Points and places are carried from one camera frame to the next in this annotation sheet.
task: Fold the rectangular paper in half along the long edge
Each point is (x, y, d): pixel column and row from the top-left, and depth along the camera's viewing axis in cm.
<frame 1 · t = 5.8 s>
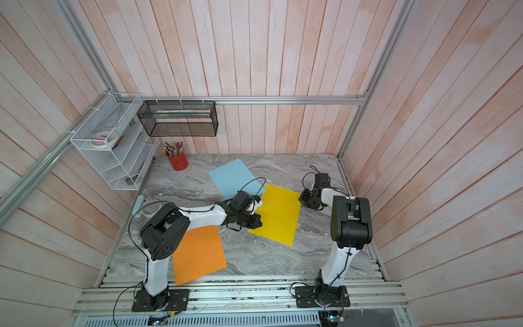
left hand: (260, 227, 91), fingers closed
right hand: (300, 198, 102), fingers closed
light blue paper sheet: (234, 177, 113), on the table
orange paper sheet: (200, 253, 85), on the table
red pencil cup: (179, 162, 110), point 8 cm above the table

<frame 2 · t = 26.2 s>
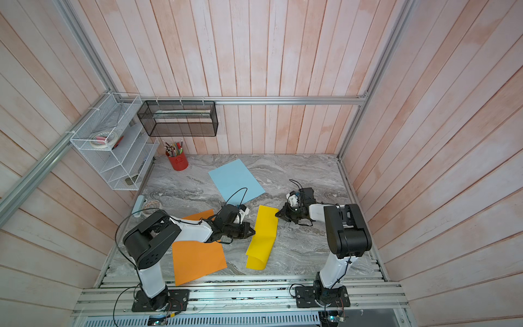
left hand: (254, 236, 90), fingers closed
right hand: (276, 213, 96), fingers closed
yellow paper sheet: (263, 238, 90), on the table
the other named things where they were.

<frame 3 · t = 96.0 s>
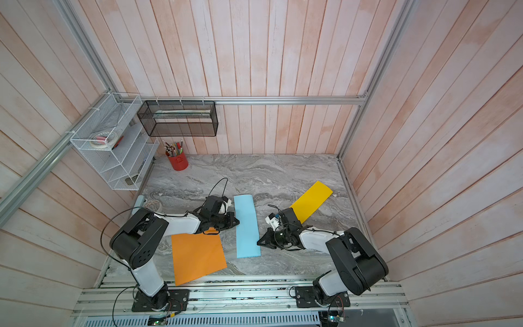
left hand: (238, 224, 93), fingers closed
right hand: (258, 242, 85), fingers closed
light blue paper sheet: (247, 230, 92), on the table
yellow paper sheet: (310, 201, 104), on the table
the other named things where they were.

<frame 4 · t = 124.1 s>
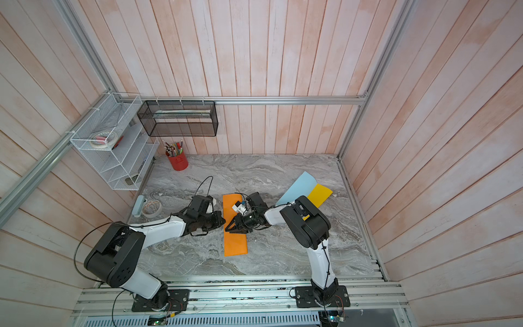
left hand: (225, 223, 91), fingers closed
right hand: (228, 230, 89), fingers open
light blue paper sheet: (301, 186, 107), point 2 cm above the table
orange paper sheet: (235, 243, 89), on the table
the other named things where they were.

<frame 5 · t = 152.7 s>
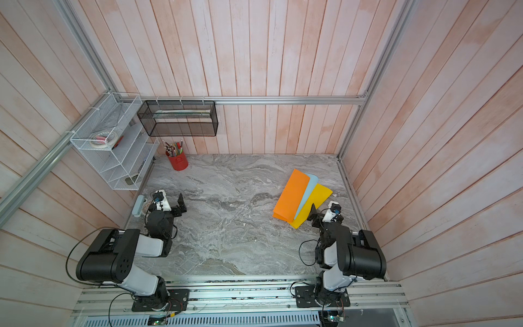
left hand: (172, 197, 91), fingers open
right hand: (323, 205, 90), fingers open
orange paper sheet: (291, 198, 102), point 2 cm above the table
the other named things where they were.

